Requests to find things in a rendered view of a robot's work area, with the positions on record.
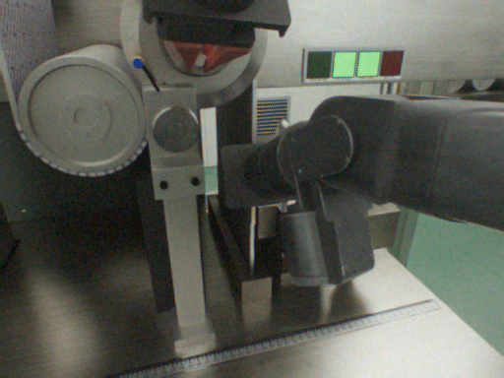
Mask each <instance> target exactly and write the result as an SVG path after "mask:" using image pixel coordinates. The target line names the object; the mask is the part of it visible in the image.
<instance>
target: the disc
mask: <svg viewBox="0 0 504 378"><path fill-rule="evenodd" d="M141 10H142V0H124V1H123V4H122V7H121V17H120V37H121V42H122V45H123V50H124V53H125V55H126V59H127V61H128V63H129V66H130V67H131V69H132V71H133V73H135V75H136V76H137V78H138V79H139V81H140V82H141V83H142V84H143V85H144V86H152V85H153V83H151V81H150V79H149V77H148V76H147V75H146V73H145V72H144V70H143V69H142V68H141V69H136V68H135V67H134V66H133V58H134V57H135V56H140V57H142V58H143V64H144V66H146V68H147V69H148V70H149V72H150V74H151V75H152V76H153V79H154V80H155V82H156V84H157V86H163V85H166V83H165V82H163V81H162V80H161V79H160V78H159V77H158V76H156V74H155V73H154V72H153V70H152V69H151V68H150V66H149V65H148V63H147V60H146V59H145V57H144V56H143V52H142V49H141V46H140V40H139V35H138V22H139V17H140V13H141ZM254 32H255V37H256V40H255V42H254V46H253V50H252V53H251V58H250V60H249V62H248V64H247V67H245V69H244V70H243V73H242V74H240V77H238V78H237V79H236V81H234V82H233V83H232V84H230V85H229V86H228V87H227V88H224V89H222V90H221V91H218V92H215V93H212V94H196V105H197V109H205V108H214V107H217V106H219V105H222V104H226V103H227V102H229V101H232V100H233V99H234V98H236V97H238V96H239V95H241V94H242V93H243V91H245V90H246V89H247V88H248V87H249V86H250V84H251V83H252V82H253V81H254V78H255V77H256V76H257V74H258V72H259V70H260V69H261V65H262V63H263V60H264V58H265V53H266V49H267V44H268V30H262V29H256V28H254Z"/></svg>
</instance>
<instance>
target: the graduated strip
mask: <svg viewBox="0 0 504 378"><path fill-rule="evenodd" d="M439 309H442V307H441V306H440V305H438V304H437V303H436V302H435V301H434V300H433V299H432V298H426V299H423V300H419V301H417V302H411V303H408V304H404V305H401V306H395V307H391V308H388V309H381V310H378V311H374V312H371V313H365V314H362V315H358V316H355V317H349V318H346V319H343V320H340V321H333V322H329V323H326V324H323V325H317V326H313V327H310V328H304V329H300V330H297V331H293V332H287V333H284V334H280V335H274V336H271V337H267V338H264V339H258V340H255V341H251V342H245V343H242V344H239V345H232V346H227V347H223V348H216V349H213V350H210V351H203V352H200V353H197V354H190V355H187V356H184V357H177V358H174V359H171V360H165V361H161V362H158V363H152V364H149V365H145V366H139V367H136V368H133V369H126V370H123V371H120V372H113V373H110V374H107V375H100V376H97V377H94V378H164V377H171V376H174V375H177V374H183V373H186V372H189V371H195V370H199V369H202V368H208V367H211V366H214V365H220V364H223V363H227V362H230V361H235V360H238V359H241V358H247V357H251V356H254V355H260V354H263V353H266V352H270V351H276V350H279V349H283V348H289V347H294V346H297V345H304V344H307V343H310V342H316V341H319V340H322V339H325V338H331V337H334V336H337V335H343V334H346V333H349V332H353V331H359V330H362V329H365V328H368V327H374V326H377V325H381V324H384V323H390V322H393V321H396V320H399V319H405V318H408V317H411V316H417V315H420V314H423V313H426V312H432V311H435V310H439Z"/></svg>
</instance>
